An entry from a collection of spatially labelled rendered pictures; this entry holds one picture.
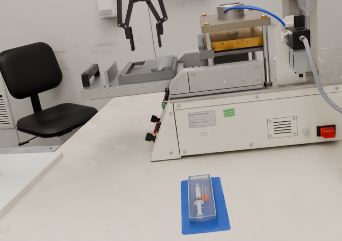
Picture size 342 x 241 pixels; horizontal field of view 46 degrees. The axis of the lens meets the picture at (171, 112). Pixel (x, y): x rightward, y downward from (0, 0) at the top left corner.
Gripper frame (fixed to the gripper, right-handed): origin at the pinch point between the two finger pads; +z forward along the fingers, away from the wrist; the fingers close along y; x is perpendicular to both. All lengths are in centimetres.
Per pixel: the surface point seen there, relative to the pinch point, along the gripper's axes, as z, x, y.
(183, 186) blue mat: 32.4, 33.1, -7.4
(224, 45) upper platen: 2.8, 11.1, -22.5
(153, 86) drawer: 11.8, 11.3, -1.4
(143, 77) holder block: 9.2, 10.3, 1.2
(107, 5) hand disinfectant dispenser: -5, -144, 36
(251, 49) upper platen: 4.9, 11.2, -29.6
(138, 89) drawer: 12.3, 11.2, 3.1
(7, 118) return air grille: 70, -171, 134
